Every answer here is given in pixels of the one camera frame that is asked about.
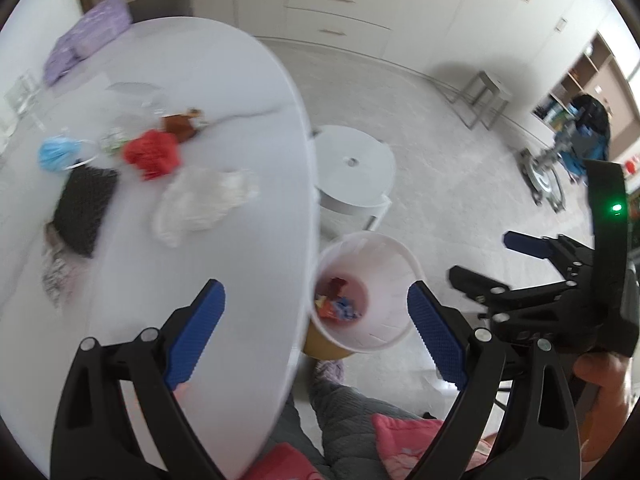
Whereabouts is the cream drawer cabinet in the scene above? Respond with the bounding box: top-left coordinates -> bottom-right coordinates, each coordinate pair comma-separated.
235,0 -> 462,73

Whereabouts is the white trash bin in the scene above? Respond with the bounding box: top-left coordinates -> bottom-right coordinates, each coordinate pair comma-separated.
303,231 -> 424,361

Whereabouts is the black foam mesh sleeve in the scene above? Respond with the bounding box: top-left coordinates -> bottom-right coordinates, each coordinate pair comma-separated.
52,165 -> 119,258

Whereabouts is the red crumpled plastic bag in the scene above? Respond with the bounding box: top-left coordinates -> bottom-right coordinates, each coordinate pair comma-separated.
122,129 -> 181,180

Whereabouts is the silver printed snack wrapper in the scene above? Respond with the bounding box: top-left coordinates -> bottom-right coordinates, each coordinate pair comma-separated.
41,222 -> 84,308

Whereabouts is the small grey stool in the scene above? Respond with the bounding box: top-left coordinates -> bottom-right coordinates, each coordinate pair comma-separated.
449,70 -> 512,130

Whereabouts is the brown snack wrapper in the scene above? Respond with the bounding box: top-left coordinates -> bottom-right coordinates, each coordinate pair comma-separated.
162,108 -> 208,143

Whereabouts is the purple backpack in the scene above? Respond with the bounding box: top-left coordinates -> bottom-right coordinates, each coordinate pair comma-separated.
43,0 -> 132,87

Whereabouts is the white round stool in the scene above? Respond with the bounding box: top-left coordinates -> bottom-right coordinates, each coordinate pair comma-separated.
312,125 -> 396,231

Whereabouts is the stroller with blue bag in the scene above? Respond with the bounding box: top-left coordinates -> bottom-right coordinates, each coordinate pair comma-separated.
518,93 -> 611,212

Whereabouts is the blue plastic bag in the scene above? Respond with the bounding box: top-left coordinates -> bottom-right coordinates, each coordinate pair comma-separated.
38,136 -> 82,172

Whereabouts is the dark grey chair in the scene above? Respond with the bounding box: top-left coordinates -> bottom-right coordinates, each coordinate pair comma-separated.
129,0 -> 194,23

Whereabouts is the clear crumpled plastic bag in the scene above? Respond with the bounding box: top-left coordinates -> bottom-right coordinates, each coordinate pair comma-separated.
151,166 -> 259,248

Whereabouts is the clear glass cup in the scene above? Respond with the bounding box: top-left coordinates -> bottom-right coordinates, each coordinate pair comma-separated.
6,72 -> 46,131

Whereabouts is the right hand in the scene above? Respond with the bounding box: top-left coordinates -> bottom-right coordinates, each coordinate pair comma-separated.
574,353 -> 631,463

